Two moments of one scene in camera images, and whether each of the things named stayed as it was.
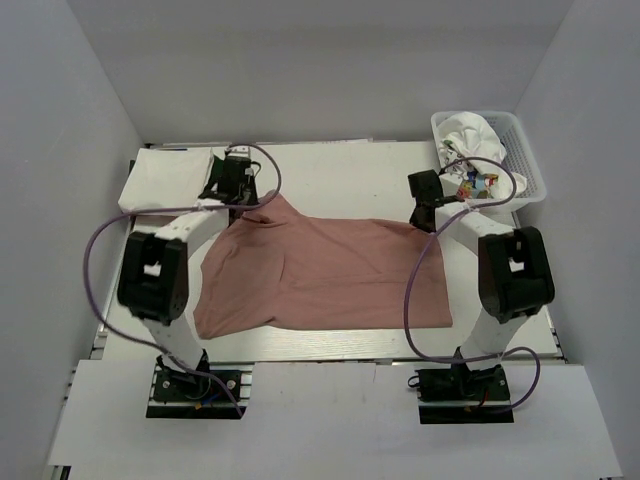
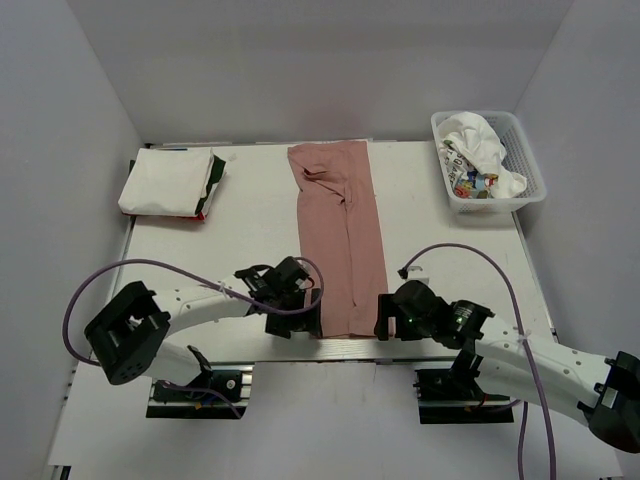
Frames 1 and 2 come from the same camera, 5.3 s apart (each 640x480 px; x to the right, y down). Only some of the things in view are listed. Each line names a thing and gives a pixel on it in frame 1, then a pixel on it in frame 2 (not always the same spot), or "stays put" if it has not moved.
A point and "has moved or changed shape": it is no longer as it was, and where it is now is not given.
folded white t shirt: (166, 177) stays put
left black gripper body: (249, 193) -> (279, 294)
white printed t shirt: (471, 154) stays put
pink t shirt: (277, 269) has moved or changed shape
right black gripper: (416, 224) -> (387, 309)
